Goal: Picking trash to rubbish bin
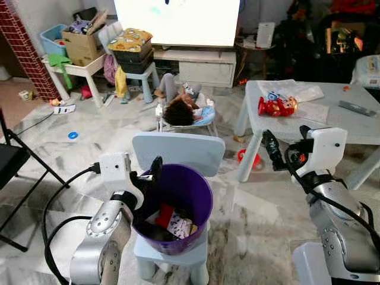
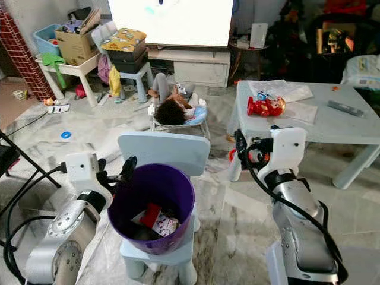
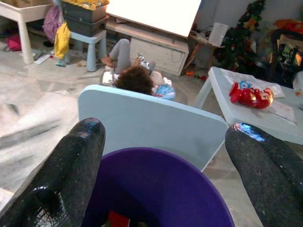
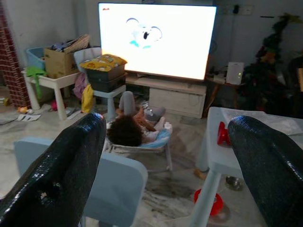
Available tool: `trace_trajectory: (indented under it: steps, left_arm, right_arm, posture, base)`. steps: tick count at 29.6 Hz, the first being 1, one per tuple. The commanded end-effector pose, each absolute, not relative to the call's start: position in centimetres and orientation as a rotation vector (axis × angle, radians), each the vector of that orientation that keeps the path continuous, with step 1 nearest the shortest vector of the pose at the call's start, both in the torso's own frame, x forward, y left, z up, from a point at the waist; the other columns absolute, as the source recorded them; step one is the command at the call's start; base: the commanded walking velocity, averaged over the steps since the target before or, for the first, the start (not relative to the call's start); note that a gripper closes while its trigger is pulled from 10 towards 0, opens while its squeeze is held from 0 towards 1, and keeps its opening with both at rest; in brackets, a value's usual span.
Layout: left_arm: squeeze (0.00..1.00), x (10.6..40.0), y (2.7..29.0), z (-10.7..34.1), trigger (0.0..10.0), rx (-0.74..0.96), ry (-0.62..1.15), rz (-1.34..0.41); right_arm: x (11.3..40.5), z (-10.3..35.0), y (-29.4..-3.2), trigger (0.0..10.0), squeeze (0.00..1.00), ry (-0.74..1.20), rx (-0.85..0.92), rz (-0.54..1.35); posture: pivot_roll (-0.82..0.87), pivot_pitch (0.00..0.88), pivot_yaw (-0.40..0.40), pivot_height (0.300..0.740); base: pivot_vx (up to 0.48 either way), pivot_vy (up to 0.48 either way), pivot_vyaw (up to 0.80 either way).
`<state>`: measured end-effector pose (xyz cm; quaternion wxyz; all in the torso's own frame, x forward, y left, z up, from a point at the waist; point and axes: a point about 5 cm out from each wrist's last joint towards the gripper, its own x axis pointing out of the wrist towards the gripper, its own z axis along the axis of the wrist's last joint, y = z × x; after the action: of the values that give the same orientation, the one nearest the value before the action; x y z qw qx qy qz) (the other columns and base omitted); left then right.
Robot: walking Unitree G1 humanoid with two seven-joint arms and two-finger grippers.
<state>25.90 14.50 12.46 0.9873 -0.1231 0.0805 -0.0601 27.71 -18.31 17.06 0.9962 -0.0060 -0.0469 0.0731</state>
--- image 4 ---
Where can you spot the large flat screen television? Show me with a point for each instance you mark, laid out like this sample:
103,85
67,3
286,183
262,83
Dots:
165,47

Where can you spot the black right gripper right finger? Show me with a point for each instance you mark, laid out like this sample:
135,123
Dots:
272,170

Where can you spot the decorated christmas tree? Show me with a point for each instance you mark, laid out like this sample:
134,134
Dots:
272,60

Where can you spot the blue and white bouncer seat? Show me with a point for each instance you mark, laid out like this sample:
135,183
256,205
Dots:
157,140

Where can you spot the brown cardboard box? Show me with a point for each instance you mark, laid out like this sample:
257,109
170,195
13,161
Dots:
59,62

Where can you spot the green toy shovel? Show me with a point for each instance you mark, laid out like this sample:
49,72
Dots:
34,71

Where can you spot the yellow bag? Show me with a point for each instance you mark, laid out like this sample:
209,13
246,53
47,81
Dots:
87,99

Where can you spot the white printed papers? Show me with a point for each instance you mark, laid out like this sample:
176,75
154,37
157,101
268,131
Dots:
28,117

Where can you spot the orange small toy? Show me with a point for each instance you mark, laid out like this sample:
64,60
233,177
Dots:
23,110

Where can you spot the yellow printed cushion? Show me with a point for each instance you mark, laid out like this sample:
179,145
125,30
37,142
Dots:
104,62

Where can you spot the black stacked boxes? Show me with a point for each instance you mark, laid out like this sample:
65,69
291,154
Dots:
106,80

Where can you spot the white box-shaped device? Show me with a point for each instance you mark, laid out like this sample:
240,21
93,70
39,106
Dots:
234,73

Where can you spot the white television cabinet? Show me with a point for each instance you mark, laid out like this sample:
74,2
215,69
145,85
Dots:
177,99

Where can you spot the child with dark curly hair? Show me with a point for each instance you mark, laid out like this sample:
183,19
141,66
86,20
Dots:
125,133

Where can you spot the red round plastic toy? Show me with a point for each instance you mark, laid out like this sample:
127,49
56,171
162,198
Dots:
217,205

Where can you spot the metal bowl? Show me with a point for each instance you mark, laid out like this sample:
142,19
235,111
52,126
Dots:
234,184

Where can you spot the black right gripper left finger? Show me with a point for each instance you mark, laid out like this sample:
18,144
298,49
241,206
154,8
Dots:
59,177

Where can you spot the light blue kids chair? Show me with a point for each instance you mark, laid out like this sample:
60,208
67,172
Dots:
88,54
118,186

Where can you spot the white kids table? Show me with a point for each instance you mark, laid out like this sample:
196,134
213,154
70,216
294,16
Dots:
55,81

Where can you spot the pink cloth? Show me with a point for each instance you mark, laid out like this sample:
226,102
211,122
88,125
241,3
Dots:
79,86

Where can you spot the small light blue kids table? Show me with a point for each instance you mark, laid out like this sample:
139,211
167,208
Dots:
220,159

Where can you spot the red snack packet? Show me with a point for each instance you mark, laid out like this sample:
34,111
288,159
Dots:
223,133

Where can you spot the wooden side table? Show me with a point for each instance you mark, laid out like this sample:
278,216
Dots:
233,85

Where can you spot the light blue plastic tub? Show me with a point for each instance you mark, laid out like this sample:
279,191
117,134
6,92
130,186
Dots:
35,56

